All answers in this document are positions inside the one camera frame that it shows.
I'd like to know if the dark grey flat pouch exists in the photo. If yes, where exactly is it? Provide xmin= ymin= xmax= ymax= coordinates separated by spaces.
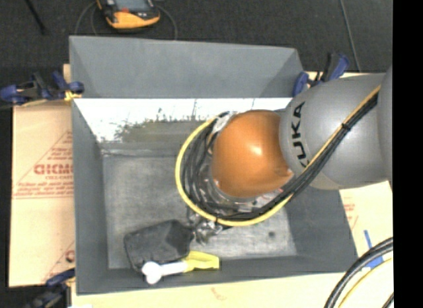
xmin=123 ymin=219 xmax=196 ymax=273

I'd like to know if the grey metal bin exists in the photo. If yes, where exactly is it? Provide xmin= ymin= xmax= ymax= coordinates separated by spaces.
xmin=68 ymin=35 xmax=360 ymax=295

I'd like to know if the yellow crumpled piece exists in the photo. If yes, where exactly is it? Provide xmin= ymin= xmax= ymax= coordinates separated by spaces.
xmin=184 ymin=250 xmax=221 ymax=272

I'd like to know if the brown cardboard board, red print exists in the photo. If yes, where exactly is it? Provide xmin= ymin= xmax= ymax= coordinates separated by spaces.
xmin=7 ymin=97 xmax=394 ymax=308

